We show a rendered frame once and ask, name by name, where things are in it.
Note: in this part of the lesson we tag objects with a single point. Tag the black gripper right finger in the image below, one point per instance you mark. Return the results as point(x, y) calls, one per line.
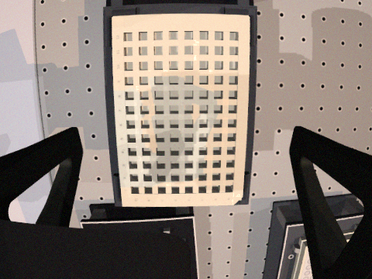
point(331, 256)

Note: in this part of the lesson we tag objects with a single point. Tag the cream multi-well plate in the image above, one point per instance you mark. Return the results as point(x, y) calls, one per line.
point(302, 267)

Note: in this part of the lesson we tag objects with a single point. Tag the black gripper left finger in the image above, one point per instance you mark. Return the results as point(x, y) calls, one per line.
point(21, 169)

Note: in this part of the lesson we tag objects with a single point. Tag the beige plate with grid of square wells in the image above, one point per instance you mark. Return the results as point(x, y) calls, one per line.
point(181, 80)

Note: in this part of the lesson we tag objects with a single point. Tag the grey flat base plate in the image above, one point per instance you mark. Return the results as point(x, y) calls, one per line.
point(314, 69)

